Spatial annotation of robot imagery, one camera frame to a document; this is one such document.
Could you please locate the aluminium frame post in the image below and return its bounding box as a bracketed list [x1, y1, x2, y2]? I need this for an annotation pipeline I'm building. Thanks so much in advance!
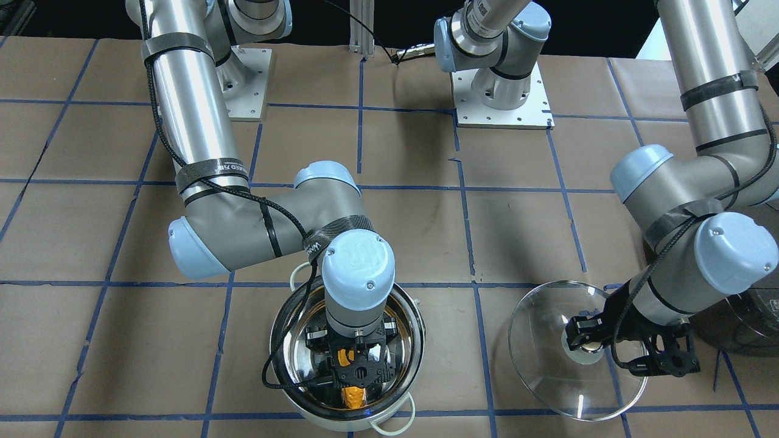
[349, 0, 375, 58]

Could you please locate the yellow corn cob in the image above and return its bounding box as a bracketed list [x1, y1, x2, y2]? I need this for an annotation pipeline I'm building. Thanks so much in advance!
[338, 349, 366, 409]

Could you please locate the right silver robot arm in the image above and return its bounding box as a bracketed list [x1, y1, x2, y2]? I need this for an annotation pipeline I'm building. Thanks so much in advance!
[125, 1, 397, 390]

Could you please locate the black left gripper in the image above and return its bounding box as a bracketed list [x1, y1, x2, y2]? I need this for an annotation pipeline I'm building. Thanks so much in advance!
[565, 285, 700, 377]

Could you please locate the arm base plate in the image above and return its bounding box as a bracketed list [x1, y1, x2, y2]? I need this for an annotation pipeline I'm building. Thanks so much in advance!
[451, 64, 556, 130]
[217, 46, 273, 122]

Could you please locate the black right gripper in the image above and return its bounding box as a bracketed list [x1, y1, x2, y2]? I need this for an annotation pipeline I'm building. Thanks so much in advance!
[304, 316, 400, 389]

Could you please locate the pale green electric pot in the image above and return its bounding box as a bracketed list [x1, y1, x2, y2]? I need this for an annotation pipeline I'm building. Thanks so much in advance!
[262, 277, 425, 436]

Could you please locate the glass pot lid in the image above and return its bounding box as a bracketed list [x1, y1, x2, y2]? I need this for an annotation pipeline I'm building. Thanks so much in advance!
[508, 280, 648, 422]

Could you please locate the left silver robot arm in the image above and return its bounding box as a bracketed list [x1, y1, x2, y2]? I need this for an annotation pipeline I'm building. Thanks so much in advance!
[559, 1, 777, 377]

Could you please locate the black rice cooker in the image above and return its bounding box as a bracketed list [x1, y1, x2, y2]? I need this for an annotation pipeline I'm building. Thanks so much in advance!
[690, 288, 778, 357]

